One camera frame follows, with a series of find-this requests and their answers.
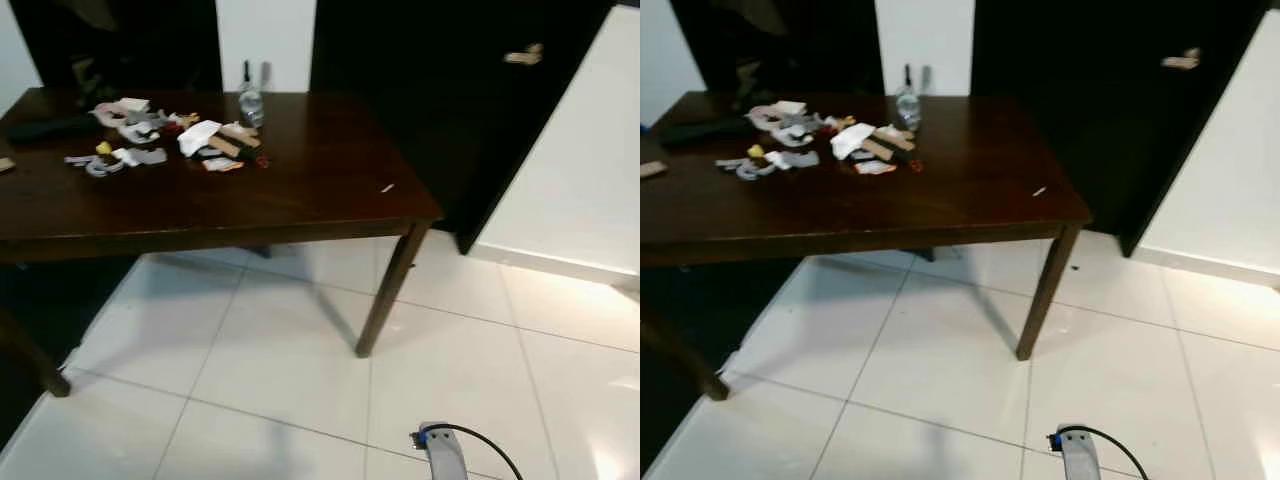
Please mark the white flat box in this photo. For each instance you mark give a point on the white flat box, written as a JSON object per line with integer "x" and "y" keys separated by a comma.
{"x": 788, "y": 108}
{"x": 133, "y": 104}

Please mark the clear plastic bottle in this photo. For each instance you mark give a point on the clear plastic bottle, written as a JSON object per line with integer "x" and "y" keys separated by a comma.
{"x": 908, "y": 109}
{"x": 250, "y": 106}

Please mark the grey stick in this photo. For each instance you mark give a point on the grey stick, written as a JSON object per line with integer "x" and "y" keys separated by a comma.
{"x": 926, "y": 79}
{"x": 265, "y": 76}

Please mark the grey plastic plate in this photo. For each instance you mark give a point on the grey plastic plate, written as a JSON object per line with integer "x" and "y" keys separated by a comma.
{"x": 795, "y": 160}
{"x": 148, "y": 157}

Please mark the bent brown cardboard strip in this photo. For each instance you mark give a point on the bent brown cardboard strip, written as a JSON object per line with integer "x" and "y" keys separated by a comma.
{"x": 879, "y": 150}
{"x": 227, "y": 146}

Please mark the orange white packet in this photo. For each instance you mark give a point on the orange white packet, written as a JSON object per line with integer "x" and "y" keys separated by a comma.
{"x": 875, "y": 168}
{"x": 222, "y": 165}

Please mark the black door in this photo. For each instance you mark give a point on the black door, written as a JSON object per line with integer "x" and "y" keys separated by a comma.
{"x": 1100, "y": 100}
{"x": 440, "y": 100}

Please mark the large white tissue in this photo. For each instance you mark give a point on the large white tissue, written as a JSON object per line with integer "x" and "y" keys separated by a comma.
{"x": 198, "y": 135}
{"x": 852, "y": 140}

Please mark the grey plastic bracket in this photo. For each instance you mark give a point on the grey plastic bracket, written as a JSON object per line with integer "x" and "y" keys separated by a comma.
{"x": 800, "y": 127}
{"x": 145, "y": 123}

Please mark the white pink tape roll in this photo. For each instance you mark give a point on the white pink tape roll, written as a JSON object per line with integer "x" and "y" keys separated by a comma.
{"x": 108, "y": 115}
{"x": 762, "y": 116}

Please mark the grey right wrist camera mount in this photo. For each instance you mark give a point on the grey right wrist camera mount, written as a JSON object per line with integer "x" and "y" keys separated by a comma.
{"x": 443, "y": 452}
{"x": 1080, "y": 457}

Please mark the dark wooden table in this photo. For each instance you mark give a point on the dark wooden table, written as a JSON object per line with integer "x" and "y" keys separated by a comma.
{"x": 960, "y": 175}
{"x": 300, "y": 170}

